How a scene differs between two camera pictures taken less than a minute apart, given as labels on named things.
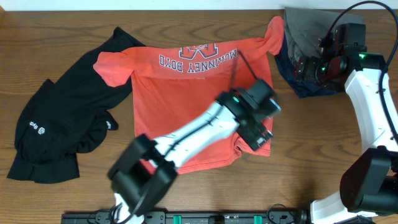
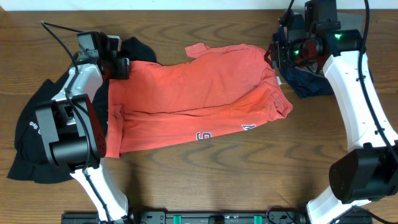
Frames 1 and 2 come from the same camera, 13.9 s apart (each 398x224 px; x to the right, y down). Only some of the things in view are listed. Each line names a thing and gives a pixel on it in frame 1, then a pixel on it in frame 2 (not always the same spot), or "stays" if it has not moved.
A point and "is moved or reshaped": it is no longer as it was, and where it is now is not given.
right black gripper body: [320, 73] -> [295, 54]
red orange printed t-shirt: [170, 81] is moved or reshaped
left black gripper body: [258, 134] -> [121, 68]
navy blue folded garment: [303, 88] stays
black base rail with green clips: [125, 217] stays
